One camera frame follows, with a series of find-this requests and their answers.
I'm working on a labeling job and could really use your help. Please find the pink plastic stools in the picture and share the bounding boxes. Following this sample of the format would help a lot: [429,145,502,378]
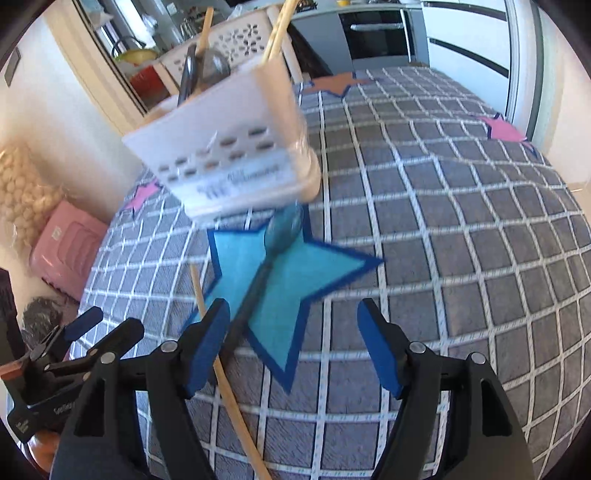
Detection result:
[29,200,107,302]

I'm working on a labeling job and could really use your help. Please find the yellow basin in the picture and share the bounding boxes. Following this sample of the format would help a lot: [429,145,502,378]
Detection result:
[114,48,158,66]

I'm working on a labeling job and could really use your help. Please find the plain wooden chopstick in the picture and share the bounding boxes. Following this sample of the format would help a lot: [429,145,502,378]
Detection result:
[260,0,300,64]
[189,264,271,480]

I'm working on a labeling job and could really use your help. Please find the grey checkered tablecloth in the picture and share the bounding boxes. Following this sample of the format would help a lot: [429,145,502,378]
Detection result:
[75,66,591,480]

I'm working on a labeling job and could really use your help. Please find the white refrigerator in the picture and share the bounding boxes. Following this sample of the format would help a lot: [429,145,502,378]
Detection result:
[422,1,511,114]

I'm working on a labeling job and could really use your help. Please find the bag of puffed snacks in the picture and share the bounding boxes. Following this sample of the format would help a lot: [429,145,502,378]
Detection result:
[1,144,64,253]

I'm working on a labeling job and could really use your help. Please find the red plastic basket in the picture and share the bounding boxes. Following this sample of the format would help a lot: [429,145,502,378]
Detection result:
[129,65,169,107]

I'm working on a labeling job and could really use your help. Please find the white flower-cutout cart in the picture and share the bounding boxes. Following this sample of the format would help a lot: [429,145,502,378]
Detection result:
[153,5,304,95]

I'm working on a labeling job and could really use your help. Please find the plain bamboo chopstick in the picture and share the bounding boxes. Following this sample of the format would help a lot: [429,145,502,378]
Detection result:
[195,7,214,56]

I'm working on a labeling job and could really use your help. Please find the grey wall switch panel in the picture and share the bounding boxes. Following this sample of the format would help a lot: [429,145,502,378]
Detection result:
[4,47,21,87]

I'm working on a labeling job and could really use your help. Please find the black built-in oven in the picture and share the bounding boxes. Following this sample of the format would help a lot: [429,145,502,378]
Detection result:
[339,10,415,60]

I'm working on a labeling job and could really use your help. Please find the white plastic utensil holder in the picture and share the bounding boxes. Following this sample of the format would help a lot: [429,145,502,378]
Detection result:
[123,57,322,223]

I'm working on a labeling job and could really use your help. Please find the person's left hand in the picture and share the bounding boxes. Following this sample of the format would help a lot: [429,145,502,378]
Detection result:
[27,430,60,473]

